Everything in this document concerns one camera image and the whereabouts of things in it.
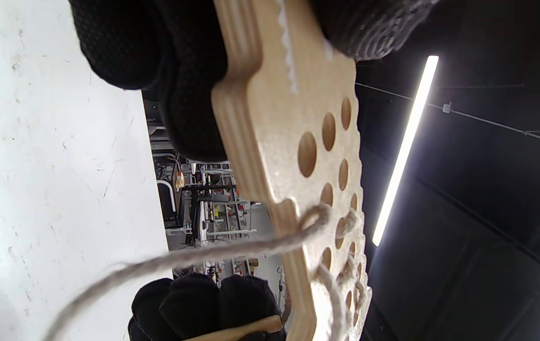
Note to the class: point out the wooden lacing needle stick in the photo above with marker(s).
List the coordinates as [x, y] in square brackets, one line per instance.
[241, 329]

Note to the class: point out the wooden crocodile lacing toy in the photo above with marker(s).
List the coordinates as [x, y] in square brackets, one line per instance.
[274, 118]

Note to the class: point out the person's right hand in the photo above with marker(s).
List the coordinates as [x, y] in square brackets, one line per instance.
[203, 303]

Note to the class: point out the long white ceiling light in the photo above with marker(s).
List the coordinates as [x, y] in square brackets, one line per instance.
[407, 147]

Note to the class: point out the person's left hand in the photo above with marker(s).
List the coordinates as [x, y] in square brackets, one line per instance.
[118, 42]

